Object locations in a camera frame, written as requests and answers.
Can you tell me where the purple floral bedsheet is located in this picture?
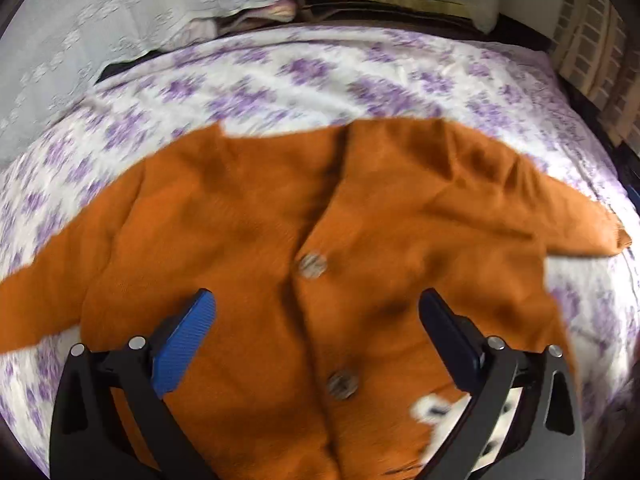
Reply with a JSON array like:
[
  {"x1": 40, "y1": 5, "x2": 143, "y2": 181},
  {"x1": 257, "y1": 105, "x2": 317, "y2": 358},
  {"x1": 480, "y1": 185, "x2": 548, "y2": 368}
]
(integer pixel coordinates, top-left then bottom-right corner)
[{"x1": 0, "y1": 27, "x2": 640, "y2": 480}]

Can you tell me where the white lace cloth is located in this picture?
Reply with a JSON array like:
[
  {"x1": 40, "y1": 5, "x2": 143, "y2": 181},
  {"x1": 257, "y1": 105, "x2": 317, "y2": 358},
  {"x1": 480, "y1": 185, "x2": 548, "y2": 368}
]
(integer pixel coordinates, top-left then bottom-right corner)
[{"x1": 0, "y1": 0, "x2": 501, "y2": 161}]

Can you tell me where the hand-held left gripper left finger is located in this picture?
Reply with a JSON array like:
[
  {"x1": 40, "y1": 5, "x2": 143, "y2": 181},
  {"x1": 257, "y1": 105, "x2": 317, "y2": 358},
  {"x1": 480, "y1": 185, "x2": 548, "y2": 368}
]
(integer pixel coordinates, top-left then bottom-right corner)
[{"x1": 49, "y1": 288, "x2": 221, "y2": 480}]

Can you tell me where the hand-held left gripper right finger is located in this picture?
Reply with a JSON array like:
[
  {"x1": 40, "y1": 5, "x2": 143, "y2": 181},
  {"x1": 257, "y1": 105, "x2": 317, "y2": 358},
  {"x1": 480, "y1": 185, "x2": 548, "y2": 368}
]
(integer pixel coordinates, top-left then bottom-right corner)
[{"x1": 419, "y1": 288, "x2": 586, "y2": 480}]

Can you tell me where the pile of pale clothes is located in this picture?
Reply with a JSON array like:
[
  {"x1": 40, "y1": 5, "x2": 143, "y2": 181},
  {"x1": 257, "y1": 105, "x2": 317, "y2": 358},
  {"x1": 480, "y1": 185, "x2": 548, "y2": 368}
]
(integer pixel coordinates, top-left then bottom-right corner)
[{"x1": 180, "y1": 0, "x2": 303, "y2": 47}]

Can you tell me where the orange knit cardigan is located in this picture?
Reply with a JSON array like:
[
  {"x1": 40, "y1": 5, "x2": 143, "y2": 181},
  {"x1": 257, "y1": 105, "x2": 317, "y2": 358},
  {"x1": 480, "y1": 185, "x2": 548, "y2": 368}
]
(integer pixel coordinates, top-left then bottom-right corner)
[{"x1": 0, "y1": 117, "x2": 632, "y2": 480}]

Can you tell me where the dark wooden bed frame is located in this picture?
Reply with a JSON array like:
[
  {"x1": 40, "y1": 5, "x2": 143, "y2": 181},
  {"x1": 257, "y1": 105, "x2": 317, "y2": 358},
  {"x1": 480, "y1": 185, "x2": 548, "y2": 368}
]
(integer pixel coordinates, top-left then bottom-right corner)
[{"x1": 97, "y1": 0, "x2": 556, "y2": 83}]

